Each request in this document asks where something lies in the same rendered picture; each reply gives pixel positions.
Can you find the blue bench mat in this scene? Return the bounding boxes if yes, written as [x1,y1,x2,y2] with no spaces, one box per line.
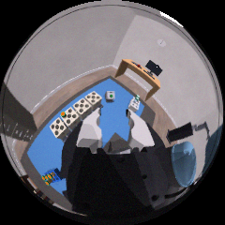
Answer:
[27,79,133,195]

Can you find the beige bucket adapter block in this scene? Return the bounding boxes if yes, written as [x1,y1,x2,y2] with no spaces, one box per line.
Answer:
[84,91,102,111]
[72,98,92,119]
[50,117,70,139]
[60,107,81,129]

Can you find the white tube rack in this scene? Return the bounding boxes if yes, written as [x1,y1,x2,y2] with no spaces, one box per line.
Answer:
[128,97,140,112]

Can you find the blue tube rack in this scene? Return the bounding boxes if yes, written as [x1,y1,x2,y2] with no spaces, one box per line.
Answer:
[44,169,63,183]

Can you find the clear tube with orange liquid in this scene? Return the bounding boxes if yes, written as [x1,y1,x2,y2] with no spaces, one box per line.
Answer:
[48,172,55,179]

